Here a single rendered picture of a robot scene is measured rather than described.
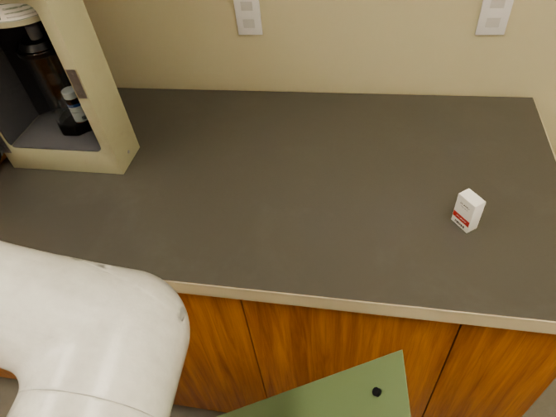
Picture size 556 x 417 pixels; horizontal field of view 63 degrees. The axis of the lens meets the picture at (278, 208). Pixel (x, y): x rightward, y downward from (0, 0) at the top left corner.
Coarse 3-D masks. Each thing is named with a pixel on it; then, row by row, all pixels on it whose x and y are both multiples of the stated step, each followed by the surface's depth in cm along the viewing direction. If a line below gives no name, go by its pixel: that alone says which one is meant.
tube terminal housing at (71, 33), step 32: (0, 0) 85; (32, 0) 84; (64, 0) 88; (64, 32) 89; (64, 64) 93; (96, 64) 100; (96, 96) 101; (96, 128) 105; (128, 128) 116; (32, 160) 117; (64, 160) 115; (96, 160) 113; (128, 160) 117
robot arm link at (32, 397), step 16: (16, 400) 36; (32, 400) 35; (48, 400) 34; (64, 400) 34; (80, 400) 34; (96, 400) 35; (16, 416) 35; (32, 416) 34; (48, 416) 34; (64, 416) 34; (80, 416) 34; (96, 416) 34; (112, 416) 35; (128, 416) 35; (144, 416) 37
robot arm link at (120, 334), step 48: (0, 288) 37; (48, 288) 39; (96, 288) 40; (144, 288) 42; (0, 336) 37; (48, 336) 37; (96, 336) 38; (144, 336) 39; (48, 384) 35; (96, 384) 35; (144, 384) 37
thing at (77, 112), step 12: (36, 60) 100; (48, 60) 101; (36, 72) 103; (48, 72) 103; (60, 72) 104; (48, 84) 105; (60, 84) 105; (48, 96) 107; (60, 96) 107; (72, 96) 109; (60, 108) 109; (72, 108) 110; (60, 120) 112; (72, 120) 112; (84, 120) 114
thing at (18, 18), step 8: (0, 8) 89; (8, 8) 89; (16, 8) 90; (24, 8) 90; (32, 8) 91; (0, 16) 90; (8, 16) 90; (16, 16) 90; (24, 16) 90; (32, 16) 91; (0, 24) 90; (8, 24) 90; (16, 24) 90; (24, 24) 91
